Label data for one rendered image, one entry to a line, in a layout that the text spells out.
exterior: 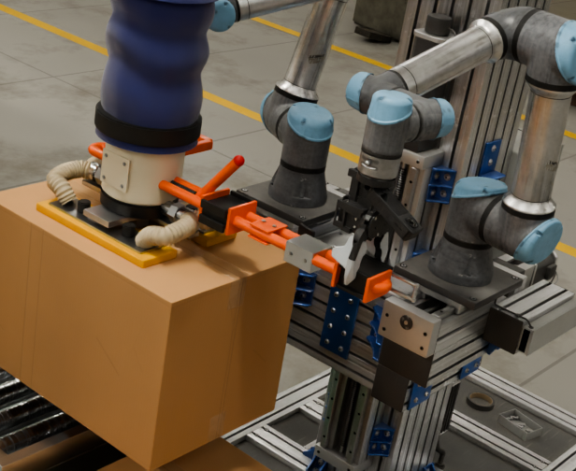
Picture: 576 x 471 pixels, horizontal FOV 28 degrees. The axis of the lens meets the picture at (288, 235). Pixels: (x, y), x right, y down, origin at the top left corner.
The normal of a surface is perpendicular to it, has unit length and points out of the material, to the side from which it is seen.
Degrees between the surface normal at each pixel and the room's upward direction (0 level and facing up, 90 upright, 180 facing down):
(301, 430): 0
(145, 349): 90
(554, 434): 0
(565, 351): 0
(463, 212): 90
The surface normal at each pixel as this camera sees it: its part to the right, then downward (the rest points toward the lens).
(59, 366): -0.64, 0.22
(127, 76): -0.18, 0.07
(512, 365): 0.16, -0.90
